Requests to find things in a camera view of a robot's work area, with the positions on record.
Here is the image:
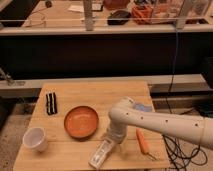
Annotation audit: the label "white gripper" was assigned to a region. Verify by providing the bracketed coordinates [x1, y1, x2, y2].
[104, 127, 126, 144]

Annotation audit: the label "clear plastic bottle white label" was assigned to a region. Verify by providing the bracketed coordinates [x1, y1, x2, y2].
[89, 139, 116, 169]

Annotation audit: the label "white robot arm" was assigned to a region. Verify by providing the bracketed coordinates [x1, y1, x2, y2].
[106, 97, 213, 150]

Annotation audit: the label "blue cloth piece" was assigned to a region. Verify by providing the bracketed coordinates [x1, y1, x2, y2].
[133, 103, 152, 112]

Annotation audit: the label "orange bowl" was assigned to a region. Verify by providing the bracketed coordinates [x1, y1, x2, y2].
[64, 106, 99, 140]

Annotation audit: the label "black striped block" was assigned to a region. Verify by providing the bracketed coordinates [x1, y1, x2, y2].
[46, 92, 57, 115]

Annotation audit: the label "white cup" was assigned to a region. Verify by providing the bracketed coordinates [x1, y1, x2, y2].
[22, 127, 48, 152]

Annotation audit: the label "black pouch on bench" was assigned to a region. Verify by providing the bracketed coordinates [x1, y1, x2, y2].
[107, 10, 131, 25]

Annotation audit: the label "metal clamp at left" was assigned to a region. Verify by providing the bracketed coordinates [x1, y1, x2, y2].
[0, 67, 25, 86]

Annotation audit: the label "orange box on bench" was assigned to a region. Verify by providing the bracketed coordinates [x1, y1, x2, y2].
[131, 5, 152, 24]

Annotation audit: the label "white paper on bench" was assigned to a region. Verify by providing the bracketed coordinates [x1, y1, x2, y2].
[68, 5, 84, 13]

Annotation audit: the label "orange handled tool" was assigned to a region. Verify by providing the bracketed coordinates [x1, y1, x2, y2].
[136, 128, 156, 160]

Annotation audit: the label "black floor cables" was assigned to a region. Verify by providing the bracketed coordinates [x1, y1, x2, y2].
[162, 134, 209, 171]

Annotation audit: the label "metal post left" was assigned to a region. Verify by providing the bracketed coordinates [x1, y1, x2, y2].
[83, 0, 93, 31]

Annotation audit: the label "metal post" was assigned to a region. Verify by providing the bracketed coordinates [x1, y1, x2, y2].
[83, 0, 93, 31]
[175, 0, 192, 29]

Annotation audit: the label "metal post right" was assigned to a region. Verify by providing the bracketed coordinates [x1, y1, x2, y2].
[175, 0, 192, 29]

